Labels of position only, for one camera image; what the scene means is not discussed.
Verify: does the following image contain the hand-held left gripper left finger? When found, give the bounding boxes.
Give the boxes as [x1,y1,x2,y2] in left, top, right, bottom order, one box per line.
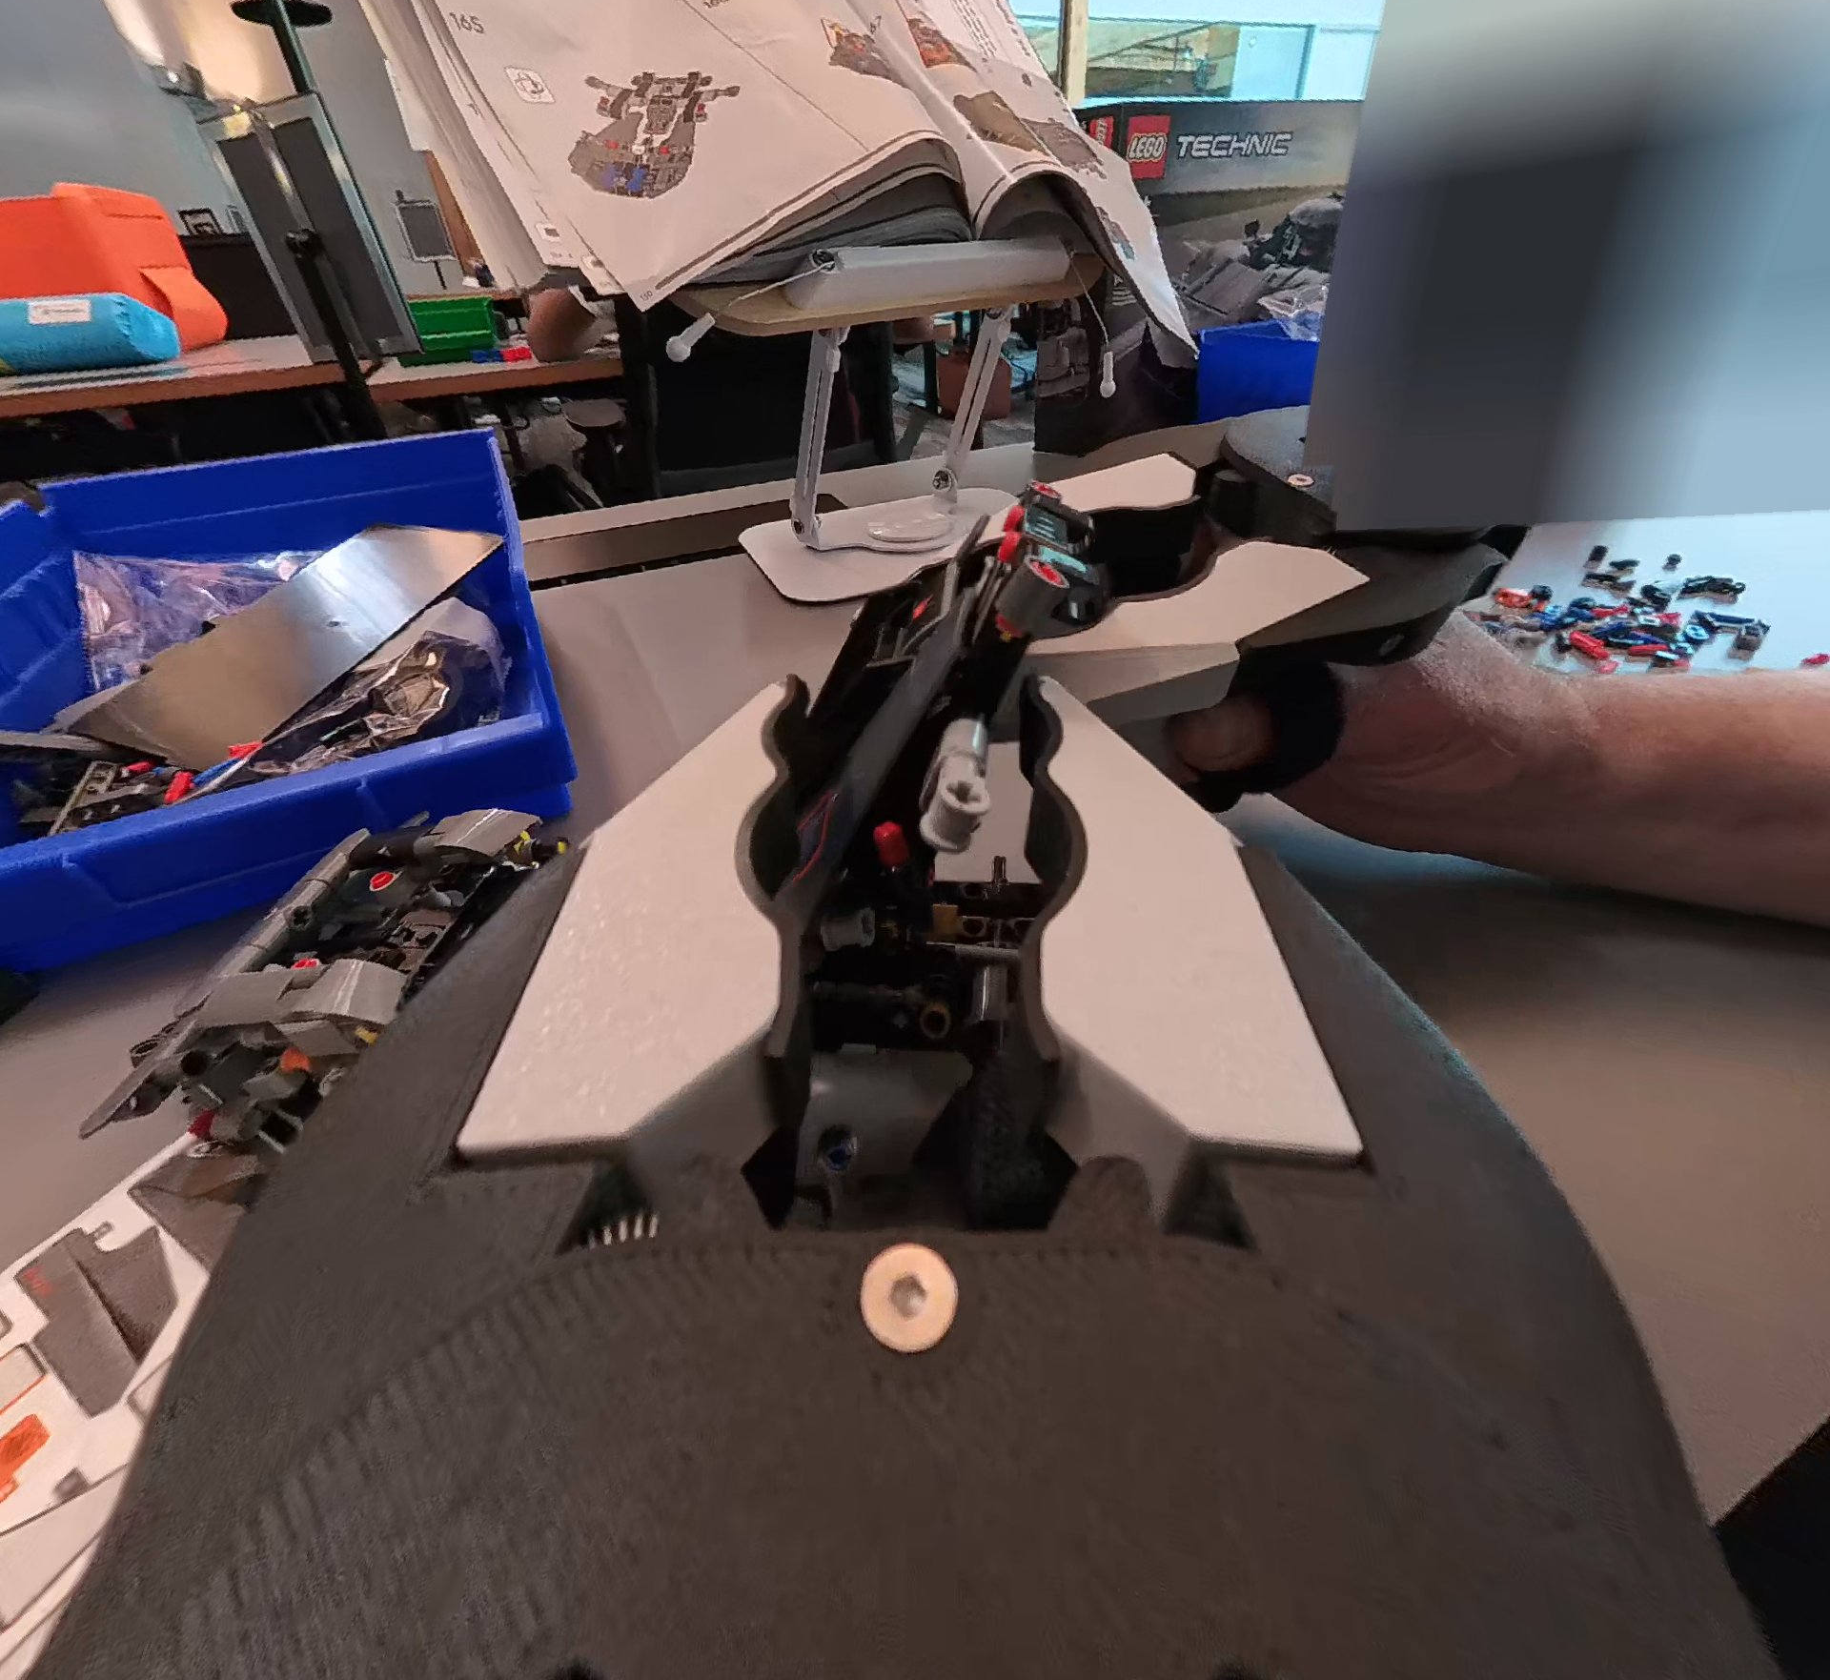
[453,677,810,1202]

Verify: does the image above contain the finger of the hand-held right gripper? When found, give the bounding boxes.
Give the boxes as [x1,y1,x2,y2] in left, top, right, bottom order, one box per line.
[1021,543,1374,728]
[1029,452,1219,602]

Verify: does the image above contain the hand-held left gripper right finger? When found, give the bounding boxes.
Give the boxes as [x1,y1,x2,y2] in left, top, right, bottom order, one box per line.
[1017,677,1366,1210]

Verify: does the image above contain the small black lego assembly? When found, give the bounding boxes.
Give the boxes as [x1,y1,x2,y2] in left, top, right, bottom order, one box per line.
[771,486,1120,884]

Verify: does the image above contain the person's right forearm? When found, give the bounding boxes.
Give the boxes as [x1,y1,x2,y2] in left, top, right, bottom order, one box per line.
[1507,629,1830,928]

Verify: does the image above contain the pile of small lego pieces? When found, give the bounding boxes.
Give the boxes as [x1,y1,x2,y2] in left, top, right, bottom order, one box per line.
[1471,543,1774,677]

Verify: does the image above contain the grey lego panel assembly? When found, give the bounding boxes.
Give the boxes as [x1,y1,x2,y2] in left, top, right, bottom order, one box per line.
[78,806,571,1157]

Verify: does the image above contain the black lego box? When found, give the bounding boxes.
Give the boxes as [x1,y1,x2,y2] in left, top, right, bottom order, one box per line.
[1071,101,1357,332]

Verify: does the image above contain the lego sticker sheet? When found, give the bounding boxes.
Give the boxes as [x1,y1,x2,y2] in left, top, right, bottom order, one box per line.
[0,1137,259,1625]

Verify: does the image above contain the person's right hand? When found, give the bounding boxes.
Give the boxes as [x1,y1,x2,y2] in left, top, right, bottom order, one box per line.
[1164,616,1521,844]

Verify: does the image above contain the blue storage bin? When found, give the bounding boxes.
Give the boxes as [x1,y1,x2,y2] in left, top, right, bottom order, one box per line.
[0,429,577,974]
[1195,320,1320,425]

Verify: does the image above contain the white book stand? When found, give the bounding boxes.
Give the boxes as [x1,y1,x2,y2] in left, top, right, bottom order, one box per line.
[663,237,1115,606]

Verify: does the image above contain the black flat panel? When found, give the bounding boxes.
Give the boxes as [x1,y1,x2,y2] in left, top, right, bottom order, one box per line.
[49,526,506,768]

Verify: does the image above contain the open instruction booklet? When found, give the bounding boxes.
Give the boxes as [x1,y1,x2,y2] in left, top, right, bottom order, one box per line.
[325,0,1200,368]

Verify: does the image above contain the clear plastic bags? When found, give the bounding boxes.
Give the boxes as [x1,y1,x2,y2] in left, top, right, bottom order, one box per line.
[70,549,514,774]

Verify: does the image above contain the small green bin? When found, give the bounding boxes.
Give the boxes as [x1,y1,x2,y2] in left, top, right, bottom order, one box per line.
[396,294,505,368]

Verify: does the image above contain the blue yellow canister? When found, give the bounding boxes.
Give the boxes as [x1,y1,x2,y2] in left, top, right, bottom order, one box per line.
[0,294,182,377]

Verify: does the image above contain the orange case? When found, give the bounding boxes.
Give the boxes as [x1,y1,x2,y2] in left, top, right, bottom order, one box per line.
[0,183,230,353]

